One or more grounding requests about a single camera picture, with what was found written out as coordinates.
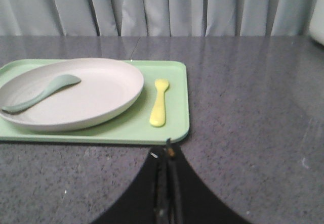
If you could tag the green plastic tray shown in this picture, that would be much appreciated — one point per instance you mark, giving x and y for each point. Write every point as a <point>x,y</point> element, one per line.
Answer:
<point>130,127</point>

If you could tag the white round plate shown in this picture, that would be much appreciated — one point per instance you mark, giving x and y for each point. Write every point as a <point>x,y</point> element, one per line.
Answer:
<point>106,89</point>

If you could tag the grey curtain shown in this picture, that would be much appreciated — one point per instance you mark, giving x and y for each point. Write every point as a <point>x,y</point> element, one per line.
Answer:
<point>155,17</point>

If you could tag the white object at edge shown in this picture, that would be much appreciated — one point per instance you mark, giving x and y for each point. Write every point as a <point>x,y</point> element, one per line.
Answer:
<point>316,24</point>

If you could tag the teal plastic spoon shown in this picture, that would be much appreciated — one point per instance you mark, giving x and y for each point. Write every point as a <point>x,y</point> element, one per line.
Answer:
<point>54,86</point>

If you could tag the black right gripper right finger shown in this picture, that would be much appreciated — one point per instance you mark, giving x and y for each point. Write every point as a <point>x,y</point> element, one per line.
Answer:
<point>192,201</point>

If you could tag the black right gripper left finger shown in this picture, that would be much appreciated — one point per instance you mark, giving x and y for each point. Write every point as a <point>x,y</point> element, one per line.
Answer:
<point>146,199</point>

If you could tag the yellow plastic fork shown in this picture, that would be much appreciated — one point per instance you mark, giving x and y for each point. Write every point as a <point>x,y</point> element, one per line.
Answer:
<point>158,112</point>

